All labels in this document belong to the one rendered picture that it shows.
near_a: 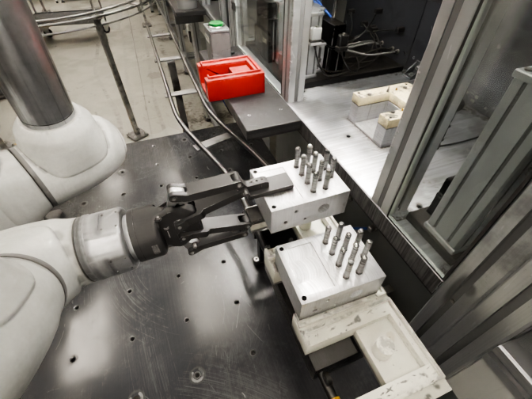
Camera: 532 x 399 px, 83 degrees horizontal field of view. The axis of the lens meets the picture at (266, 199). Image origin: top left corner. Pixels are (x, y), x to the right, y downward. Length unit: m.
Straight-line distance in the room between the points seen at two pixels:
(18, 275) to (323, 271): 0.33
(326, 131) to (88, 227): 0.51
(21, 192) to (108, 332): 0.34
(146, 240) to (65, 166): 0.40
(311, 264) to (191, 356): 0.32
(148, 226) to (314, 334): 0.26
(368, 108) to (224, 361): 0.61
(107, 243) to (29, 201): 0.41
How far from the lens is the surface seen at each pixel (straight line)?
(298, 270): 0.42
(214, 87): 0.82
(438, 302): 0.53
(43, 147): 0.76
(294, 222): 0.45
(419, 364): 0.48
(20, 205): 0.80
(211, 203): 0.42
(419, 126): 0.45
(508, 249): 0.41
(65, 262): 0.42
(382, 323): 0.48
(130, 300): 0.74
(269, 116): 0.76
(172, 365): 0.66
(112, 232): 0.42
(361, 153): 0.66
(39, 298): 0.36
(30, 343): 0.33
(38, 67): 0.70
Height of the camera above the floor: 1.29
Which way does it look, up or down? 46 degrees down
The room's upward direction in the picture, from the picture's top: straight up
